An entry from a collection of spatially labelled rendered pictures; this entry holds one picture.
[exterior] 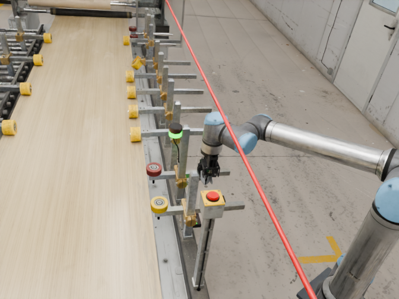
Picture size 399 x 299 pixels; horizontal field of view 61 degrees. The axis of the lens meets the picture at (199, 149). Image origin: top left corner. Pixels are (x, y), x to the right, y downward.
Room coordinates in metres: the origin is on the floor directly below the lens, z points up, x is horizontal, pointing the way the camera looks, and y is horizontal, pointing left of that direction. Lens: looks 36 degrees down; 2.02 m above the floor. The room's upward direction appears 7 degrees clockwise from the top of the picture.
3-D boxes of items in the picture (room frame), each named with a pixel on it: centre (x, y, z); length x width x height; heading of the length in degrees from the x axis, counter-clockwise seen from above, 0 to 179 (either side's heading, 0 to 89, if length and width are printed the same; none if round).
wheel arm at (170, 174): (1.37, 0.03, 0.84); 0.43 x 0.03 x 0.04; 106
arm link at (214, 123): (1.16, -0.05, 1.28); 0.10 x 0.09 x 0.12; 54
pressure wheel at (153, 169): (1.32, 0.22, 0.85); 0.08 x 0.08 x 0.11
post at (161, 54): (2.28, 0.35, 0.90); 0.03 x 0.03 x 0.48; 16
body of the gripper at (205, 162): (1.15, -0.05, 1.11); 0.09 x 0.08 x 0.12; 16
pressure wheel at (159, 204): (1.08, 0.15, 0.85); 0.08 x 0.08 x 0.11
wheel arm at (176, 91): (2.09, 0.27, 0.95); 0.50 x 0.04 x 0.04; 106
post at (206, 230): (0.83, -0.07, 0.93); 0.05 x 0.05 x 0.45; 16
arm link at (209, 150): (1.16, -0.05, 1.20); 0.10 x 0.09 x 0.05; 106
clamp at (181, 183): (1.34, 0.08, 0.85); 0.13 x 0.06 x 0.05; 16
